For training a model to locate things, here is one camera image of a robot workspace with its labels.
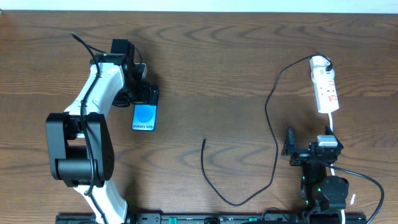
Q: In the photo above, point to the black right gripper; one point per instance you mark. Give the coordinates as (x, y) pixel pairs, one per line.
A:
(305, 152)

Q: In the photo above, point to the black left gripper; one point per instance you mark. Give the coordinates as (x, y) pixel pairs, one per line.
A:
(147, 94)

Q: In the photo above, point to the blue Galaxy smartphone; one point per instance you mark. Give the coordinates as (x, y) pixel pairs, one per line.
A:
(144, 118)

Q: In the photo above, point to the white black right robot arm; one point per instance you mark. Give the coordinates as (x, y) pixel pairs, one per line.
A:
(325, 195)

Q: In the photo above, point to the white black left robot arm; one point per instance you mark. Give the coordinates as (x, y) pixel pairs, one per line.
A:
(81, 153)

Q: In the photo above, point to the white power strip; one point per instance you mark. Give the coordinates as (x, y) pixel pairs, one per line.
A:
(323, 78)

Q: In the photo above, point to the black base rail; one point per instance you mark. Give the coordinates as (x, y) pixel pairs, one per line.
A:
(156, 218)

